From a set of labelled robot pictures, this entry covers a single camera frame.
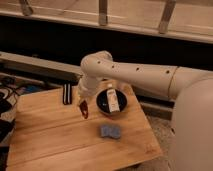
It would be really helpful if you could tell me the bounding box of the blue sponge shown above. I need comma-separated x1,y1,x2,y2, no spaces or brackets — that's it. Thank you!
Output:
100,125,121,139

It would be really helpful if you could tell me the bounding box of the black bowl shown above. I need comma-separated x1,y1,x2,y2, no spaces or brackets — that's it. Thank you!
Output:
96,88,127,116

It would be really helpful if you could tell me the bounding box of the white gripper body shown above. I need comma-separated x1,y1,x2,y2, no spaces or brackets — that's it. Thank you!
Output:
78,77,99,103

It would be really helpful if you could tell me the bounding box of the red pepper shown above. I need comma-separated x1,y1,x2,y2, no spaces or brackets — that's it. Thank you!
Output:
79,101,89,119

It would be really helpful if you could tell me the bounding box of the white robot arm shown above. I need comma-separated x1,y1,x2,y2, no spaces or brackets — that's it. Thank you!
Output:
78,51,213,171

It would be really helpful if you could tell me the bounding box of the black cables and clutter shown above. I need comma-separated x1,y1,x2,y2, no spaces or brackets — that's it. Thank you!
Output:
0,76,43,148

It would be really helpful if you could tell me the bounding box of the wooden cutting board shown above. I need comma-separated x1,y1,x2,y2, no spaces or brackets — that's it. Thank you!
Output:
6,85,162,171

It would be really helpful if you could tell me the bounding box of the black and white striped block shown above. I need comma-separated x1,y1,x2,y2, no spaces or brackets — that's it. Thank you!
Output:
63,83,72,105

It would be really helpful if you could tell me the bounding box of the white tube with label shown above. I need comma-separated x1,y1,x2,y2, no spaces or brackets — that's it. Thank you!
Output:
107,84,120,113

